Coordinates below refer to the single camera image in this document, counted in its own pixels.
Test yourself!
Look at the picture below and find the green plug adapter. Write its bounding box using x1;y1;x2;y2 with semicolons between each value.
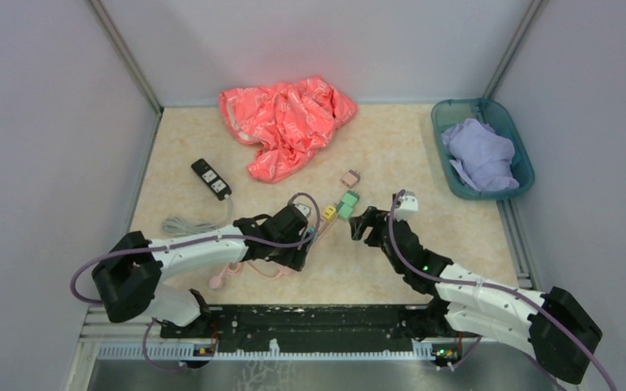
337;190;360;221

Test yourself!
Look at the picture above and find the yellow plug adapter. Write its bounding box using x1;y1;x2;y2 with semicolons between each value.
321;205;337;223

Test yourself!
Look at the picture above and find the pink power strip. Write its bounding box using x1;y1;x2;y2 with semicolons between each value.
304;217;328;251

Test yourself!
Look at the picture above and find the teal plug adapter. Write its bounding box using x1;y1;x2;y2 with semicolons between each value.
302;226;316;239

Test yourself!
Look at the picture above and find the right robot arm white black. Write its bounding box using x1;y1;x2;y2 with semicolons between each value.
349;207;602;384

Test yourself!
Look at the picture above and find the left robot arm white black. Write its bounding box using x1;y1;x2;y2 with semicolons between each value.
91;204;311;337

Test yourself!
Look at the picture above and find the pink plug adapter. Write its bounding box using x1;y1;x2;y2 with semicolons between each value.
341;170;361;189

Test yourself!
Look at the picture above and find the black power strip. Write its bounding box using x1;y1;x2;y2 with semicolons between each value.
191;158;232;201

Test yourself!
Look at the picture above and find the pink crumpled cloth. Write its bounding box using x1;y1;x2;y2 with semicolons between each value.
218;76;358;183

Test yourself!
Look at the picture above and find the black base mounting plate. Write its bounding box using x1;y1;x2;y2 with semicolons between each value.
160;304;459;354

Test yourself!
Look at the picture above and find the lavender cloth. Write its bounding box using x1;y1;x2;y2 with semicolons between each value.
440;118;519;192

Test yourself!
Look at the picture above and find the teal plastic basket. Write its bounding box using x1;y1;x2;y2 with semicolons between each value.
430;98;536;201

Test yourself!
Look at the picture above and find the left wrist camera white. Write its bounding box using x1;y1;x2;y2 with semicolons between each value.
294;203;312;218

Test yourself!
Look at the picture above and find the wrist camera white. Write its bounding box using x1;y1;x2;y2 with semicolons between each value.
294;203;312;218
394;191;419;221

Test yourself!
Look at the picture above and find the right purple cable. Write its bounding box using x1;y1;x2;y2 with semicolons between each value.
387;188;619;391

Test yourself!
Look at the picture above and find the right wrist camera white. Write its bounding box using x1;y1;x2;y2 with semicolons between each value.
394;191;419;221

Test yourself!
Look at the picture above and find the pink power cord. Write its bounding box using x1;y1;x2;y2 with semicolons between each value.
208;258;293;291

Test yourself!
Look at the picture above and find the white slotted cable duct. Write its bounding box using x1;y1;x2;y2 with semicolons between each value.
96;340;436;362

